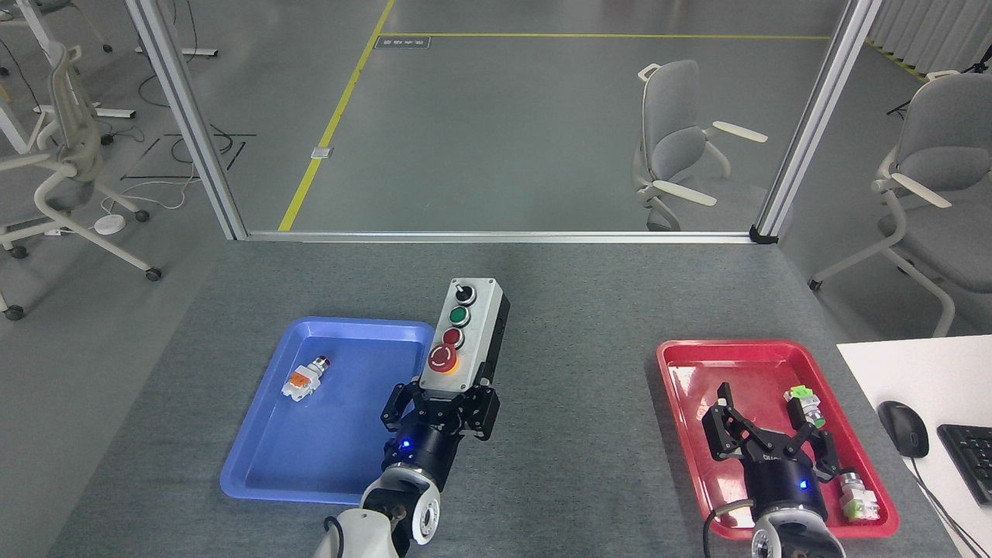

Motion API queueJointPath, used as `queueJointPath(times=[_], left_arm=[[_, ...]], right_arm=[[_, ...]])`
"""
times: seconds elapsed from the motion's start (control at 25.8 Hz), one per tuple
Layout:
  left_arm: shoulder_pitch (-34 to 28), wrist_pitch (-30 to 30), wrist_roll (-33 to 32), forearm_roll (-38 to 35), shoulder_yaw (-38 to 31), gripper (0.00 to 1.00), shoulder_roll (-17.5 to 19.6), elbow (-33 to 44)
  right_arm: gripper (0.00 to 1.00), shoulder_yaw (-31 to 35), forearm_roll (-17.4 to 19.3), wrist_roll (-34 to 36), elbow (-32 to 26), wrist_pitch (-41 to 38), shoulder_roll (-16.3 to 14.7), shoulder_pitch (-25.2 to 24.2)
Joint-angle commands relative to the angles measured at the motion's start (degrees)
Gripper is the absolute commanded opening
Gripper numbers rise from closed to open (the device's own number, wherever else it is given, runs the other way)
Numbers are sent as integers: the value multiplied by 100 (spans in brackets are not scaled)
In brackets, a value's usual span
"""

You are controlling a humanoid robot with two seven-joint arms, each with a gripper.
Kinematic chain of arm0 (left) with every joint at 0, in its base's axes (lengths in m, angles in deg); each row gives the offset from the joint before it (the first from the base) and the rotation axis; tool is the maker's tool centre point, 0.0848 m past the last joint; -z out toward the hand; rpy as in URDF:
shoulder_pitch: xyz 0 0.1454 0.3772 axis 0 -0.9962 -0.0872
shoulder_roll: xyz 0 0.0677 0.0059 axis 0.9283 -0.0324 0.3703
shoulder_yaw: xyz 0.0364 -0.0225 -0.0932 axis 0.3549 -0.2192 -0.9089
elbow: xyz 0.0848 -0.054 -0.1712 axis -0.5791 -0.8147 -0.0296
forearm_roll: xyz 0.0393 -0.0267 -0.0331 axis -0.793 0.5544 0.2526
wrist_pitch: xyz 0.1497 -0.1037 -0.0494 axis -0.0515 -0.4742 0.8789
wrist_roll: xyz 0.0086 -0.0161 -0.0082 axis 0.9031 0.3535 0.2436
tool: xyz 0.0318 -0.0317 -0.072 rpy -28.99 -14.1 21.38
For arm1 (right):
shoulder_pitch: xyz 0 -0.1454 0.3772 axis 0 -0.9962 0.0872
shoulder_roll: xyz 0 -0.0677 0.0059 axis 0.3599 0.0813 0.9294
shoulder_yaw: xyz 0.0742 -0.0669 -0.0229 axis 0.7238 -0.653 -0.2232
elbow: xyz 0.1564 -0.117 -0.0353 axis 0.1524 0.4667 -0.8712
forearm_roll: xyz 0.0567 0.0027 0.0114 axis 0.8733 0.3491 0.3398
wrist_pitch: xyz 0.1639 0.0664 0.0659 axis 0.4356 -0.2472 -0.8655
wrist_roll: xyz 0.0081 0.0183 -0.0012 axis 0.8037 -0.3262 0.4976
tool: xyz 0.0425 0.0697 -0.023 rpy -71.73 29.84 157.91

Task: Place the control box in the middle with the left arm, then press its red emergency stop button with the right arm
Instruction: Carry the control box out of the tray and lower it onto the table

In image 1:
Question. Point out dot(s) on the white curtain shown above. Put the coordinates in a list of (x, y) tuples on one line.
[(930, 31)]

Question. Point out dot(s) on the white round floor device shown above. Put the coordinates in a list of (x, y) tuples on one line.
[(109, 225)]

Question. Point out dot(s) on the red push button switch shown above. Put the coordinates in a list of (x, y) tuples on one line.
[(304, 380)]

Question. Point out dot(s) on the dark floor label sign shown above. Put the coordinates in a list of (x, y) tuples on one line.
[(403, 43)]

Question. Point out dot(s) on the grey office chair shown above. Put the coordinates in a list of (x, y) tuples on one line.
[(674, 139), (942, 155)]

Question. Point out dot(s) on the black computer mouse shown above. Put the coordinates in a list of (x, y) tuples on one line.
[(904, 428)]

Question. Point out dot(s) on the blue plastic tray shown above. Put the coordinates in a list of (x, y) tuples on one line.
[(310, 449)]

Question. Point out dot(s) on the grey control box with buttons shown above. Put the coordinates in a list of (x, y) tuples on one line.
[(474, 333)]

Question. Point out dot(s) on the white desk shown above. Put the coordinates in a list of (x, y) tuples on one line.
[(914, 372)]

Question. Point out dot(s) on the black keyboard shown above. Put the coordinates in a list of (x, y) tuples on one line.
[(973, 461)]

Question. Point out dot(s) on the white mesh office chair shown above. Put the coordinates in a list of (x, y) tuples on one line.
[(74, 147)]

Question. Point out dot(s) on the silver aluminium post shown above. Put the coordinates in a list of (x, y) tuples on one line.
[(818, 116), (186, 116)]

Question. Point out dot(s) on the red plastic tray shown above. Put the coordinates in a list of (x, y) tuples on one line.
[(744, 364)]

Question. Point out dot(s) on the green push button switch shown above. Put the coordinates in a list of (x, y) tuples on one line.
[(802, 404)]

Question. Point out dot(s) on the black corner bracket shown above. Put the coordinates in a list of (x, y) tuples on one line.
[(763, 235)]

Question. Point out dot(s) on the white desk foot bar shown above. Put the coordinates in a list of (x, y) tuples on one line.
[(108, 113), (178, 52)]

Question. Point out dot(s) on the grey floor socket plate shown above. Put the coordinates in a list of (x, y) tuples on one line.
[(322, 153)]

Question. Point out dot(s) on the silver push button switch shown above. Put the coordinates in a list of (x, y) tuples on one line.
[(859, 500)]

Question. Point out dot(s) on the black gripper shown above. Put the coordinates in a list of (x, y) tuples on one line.
[(783, 480), (430, 446)]

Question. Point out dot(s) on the silver aluminium crossbar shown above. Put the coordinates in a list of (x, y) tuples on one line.
[(496, 236)]

